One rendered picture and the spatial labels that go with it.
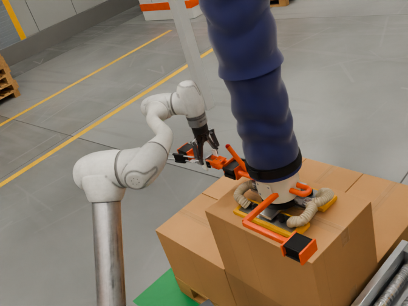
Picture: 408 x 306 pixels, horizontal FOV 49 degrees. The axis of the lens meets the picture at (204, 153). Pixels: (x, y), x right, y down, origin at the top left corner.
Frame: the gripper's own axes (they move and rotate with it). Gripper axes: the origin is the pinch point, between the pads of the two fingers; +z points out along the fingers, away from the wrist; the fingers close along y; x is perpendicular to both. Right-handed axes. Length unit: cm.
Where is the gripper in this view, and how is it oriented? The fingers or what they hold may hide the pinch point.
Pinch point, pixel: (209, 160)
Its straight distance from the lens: 214.7
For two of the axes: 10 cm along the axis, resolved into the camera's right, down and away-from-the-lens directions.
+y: 7.1, -5.1, 4.8
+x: -6.5, -2.2, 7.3
